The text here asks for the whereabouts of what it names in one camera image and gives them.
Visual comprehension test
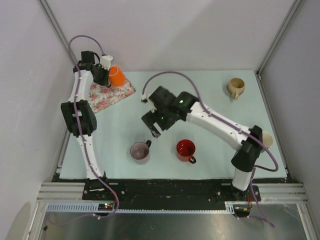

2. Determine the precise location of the red mug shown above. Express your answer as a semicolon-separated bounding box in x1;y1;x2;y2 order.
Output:
176;139;197;164

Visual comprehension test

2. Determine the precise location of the aluminium frame rail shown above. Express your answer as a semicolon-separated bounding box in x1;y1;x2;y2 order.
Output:
37;182;308;204

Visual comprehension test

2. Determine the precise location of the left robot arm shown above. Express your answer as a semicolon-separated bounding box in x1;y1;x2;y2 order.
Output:
60;50;111;200

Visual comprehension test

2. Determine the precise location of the orange mug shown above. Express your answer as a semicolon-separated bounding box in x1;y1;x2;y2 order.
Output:
108;65;126;87

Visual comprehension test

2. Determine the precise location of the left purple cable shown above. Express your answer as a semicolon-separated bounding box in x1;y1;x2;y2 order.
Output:
67;34;120;227

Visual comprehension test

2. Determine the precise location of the controller board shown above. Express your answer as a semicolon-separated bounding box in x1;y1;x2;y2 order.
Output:
233;205;251;218
98;203;115;211

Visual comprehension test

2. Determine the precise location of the grey cable duct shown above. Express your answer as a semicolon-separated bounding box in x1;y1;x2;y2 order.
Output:
46;201;251;215

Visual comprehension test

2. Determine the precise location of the floral tray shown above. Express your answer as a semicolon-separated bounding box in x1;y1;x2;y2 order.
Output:
88;79;136;114

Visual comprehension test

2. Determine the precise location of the corner aluminium post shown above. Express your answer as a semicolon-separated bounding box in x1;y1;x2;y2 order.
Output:
255;0;305;77
37;0;77;67

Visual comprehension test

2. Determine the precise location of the dark green mug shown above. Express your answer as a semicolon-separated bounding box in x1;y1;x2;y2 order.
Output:
262;130;274;149

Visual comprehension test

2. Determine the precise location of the right controller board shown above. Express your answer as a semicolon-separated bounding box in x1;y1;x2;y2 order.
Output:
233;205;251;218

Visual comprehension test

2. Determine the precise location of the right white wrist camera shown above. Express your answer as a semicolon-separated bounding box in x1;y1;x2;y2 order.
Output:
141;93;151;103

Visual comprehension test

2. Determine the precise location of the lilac mug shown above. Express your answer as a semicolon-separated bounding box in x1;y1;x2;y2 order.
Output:
130;140;152;165

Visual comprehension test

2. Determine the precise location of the left corner aluminium post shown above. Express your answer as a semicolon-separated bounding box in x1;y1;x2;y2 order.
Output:
37;0;77;67

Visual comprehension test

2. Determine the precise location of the beige mug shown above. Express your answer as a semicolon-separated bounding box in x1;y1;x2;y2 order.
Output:
226;77;246;101

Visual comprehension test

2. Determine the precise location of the left controller board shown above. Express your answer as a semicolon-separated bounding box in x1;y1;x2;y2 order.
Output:
98;203;115;211

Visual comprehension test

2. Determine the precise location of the right corner aluminium post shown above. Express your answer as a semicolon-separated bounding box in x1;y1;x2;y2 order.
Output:
255;0;305;77

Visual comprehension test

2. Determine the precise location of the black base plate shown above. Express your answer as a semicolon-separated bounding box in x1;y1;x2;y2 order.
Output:
82;179;261;211

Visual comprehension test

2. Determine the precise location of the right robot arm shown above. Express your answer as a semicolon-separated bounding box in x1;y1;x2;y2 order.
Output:
141;86;263;201

